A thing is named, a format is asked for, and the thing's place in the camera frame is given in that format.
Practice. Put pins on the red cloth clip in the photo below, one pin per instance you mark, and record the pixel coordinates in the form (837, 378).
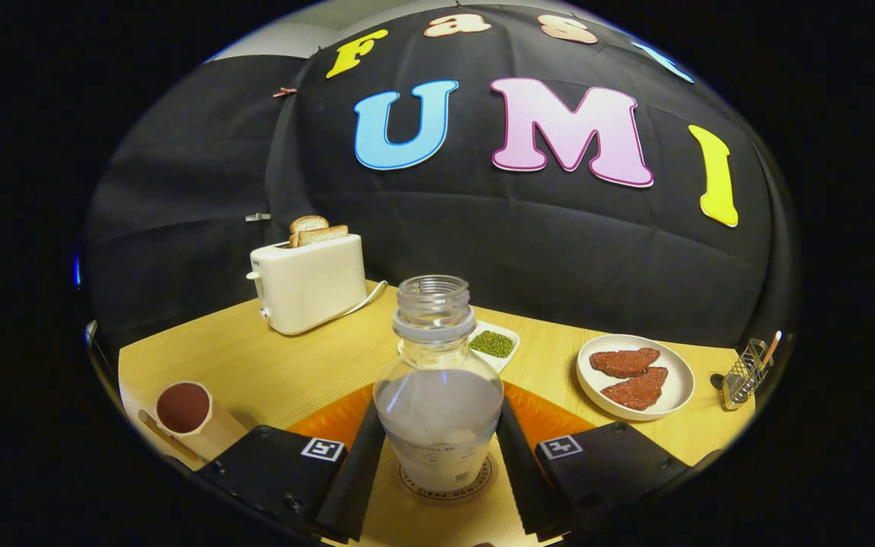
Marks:
(284, 92)

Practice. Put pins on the silver cloth clip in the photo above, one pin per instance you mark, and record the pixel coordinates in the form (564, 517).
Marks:
(257, 217)

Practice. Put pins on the white dish of green beans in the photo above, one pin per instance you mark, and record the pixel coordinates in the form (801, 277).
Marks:
(492, 344)

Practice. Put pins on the toast slice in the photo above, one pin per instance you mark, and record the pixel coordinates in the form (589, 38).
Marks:
(325, 235)
(308, 223)

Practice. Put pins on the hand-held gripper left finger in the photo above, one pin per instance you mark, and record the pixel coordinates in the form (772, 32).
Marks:
(354, 479)

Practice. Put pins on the round white plate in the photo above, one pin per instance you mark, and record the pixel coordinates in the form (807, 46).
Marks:
(679, 380)

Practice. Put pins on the clear plastic juice bottle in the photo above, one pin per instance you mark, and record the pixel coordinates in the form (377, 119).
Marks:
(437, 425)

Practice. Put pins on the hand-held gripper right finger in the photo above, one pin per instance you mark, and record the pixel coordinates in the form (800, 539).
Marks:
(521, 475)

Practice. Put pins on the black backdrop cloth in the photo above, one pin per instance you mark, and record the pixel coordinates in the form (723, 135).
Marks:
(559, 251)

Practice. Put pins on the small wooden utensil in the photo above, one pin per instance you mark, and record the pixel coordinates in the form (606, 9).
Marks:
(771, 348)

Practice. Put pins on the wooden table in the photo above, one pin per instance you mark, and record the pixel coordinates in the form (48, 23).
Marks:
(293, 365)

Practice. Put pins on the cream toaster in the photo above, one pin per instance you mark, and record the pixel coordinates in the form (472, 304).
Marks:
(308, 285)

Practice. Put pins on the red meat piece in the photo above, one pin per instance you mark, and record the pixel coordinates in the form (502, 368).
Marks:
(623, 362)
(639, 390)

